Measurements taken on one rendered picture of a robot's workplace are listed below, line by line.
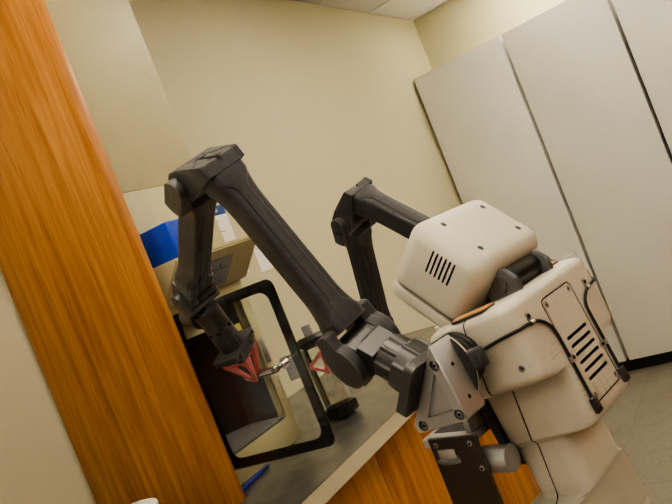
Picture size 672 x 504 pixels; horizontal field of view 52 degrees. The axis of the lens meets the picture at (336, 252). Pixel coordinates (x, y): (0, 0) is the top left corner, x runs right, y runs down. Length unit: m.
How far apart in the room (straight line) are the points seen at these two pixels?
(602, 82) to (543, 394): 3.34
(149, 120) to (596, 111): 2.96
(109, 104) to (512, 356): 1.23
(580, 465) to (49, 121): 1.32
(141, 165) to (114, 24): 0.40
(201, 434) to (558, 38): 3.34
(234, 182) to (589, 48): 3.46
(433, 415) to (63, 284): 1.08
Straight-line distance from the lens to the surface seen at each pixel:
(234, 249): 1.82
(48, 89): 1.74
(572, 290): 1.18
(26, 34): 1.79
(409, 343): 1.02
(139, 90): 1.97
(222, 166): 1.06
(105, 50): 1.96
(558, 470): 1.19
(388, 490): 1.82
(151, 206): 1.82
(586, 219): 4.41
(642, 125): 4.30
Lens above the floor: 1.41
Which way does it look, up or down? 1 degrees down
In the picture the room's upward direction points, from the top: 22 degrees counter-clockwise
